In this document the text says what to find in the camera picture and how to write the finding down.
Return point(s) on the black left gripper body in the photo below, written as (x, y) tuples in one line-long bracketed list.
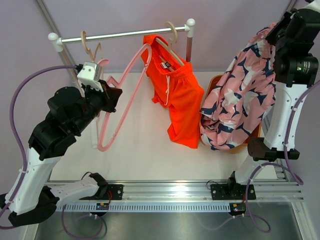
[(108, 105)]

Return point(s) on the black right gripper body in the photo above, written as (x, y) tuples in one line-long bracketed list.
[(273, 36)]

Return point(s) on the pink shark print shorts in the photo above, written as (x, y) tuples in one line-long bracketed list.
[(253, 68)]

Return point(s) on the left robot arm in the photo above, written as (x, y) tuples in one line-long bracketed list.
[(70, 113)]

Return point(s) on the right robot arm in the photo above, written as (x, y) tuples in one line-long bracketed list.
[(295, 73)]

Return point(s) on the orange shorts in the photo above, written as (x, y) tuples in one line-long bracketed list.
[(177, 89)]

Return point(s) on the beige plastic hanger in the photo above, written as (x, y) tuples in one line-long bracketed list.
[(168, 46)]

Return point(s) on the orange plastic basket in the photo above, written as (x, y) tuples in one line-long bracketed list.
[(230, 118)]

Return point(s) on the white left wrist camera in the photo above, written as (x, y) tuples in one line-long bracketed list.
[(89, 75)]

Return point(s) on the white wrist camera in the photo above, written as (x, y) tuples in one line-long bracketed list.
[(89, 75), (313, 5)]

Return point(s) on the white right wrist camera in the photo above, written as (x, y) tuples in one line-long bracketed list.
[(313, 5)]

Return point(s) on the clothes rack with metal rail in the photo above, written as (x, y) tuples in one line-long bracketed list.
[(59, 42)]

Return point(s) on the white slotted cable duct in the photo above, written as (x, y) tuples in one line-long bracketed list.
[(148, 207)]

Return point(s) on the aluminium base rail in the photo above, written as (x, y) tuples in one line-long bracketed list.
[(198, 191)]

